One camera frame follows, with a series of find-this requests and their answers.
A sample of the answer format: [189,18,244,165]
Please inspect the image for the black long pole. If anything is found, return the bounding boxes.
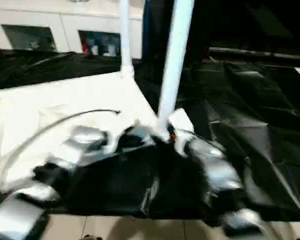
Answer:
[208,46,300,61]

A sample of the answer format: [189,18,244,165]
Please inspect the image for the black backdrop cloth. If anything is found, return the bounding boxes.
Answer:
[141,0,300,63]

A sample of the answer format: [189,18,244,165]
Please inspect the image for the black glossy mat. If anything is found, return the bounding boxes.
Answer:
[0,48,300,223]

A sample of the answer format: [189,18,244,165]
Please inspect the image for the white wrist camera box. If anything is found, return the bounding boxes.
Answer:
[168,108,195,158]
[101,123,132,154]

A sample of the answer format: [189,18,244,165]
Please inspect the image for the white plastic table leg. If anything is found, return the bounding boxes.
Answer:
[119,0,136,76]
[155,0,195,141]

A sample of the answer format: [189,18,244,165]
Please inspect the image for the white cabinet with glass doors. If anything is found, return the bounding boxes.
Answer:
[0,0,144,60]

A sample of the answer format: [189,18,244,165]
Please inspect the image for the white plastic table top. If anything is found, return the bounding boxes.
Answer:
[0,69,171,199]

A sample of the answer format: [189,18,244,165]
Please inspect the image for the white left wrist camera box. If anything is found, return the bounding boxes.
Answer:
[101,123,132,154]

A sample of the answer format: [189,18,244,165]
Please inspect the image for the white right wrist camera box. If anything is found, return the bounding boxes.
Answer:
[168,108,195,158]

